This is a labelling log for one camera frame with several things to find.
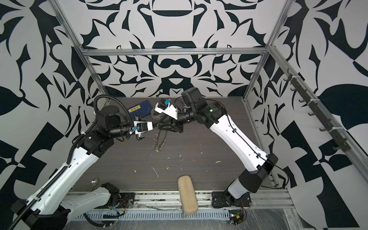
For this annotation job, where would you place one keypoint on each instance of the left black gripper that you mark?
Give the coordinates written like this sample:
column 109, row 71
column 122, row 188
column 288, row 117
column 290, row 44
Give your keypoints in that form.
column 133, row 130

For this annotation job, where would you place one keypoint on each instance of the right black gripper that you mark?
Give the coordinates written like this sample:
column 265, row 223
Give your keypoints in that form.
column 177, row 125

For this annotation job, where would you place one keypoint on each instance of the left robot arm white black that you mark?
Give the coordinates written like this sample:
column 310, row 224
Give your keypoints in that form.
column 46, row 209

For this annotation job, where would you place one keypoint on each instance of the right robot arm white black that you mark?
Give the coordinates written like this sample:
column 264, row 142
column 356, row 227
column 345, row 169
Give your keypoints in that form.
column 213, row 114

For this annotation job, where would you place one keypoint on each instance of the patterned tape roll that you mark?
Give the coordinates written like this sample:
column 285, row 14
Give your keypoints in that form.
column 156, row 115

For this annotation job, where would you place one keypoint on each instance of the blue booklet yellow label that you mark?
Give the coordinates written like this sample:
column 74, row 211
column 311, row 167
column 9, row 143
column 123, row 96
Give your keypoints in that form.
column 142, row 109

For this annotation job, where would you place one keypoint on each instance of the beige glasses case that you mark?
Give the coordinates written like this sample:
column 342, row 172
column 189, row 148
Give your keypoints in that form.
column 187, row 195

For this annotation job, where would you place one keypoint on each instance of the small round metal disc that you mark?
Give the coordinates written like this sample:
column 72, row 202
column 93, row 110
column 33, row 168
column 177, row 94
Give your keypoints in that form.
column 95, row 182

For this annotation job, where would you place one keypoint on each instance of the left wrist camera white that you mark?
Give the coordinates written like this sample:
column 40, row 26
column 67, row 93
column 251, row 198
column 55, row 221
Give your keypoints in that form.
column 142, row 126

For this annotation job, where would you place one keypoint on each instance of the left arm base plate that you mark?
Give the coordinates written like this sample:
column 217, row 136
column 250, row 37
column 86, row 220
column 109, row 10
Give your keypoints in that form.
column 125, row 200

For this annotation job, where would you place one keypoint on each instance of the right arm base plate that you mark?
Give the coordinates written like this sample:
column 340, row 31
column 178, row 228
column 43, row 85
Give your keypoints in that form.
column 224, row 199

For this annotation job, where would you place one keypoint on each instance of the white slotted cable duct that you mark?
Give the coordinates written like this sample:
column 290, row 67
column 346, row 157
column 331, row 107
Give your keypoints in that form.
column 135, row 215

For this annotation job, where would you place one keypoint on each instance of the small circuit board with wires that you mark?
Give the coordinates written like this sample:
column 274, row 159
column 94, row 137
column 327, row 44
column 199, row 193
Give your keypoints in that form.
column 237, row 217

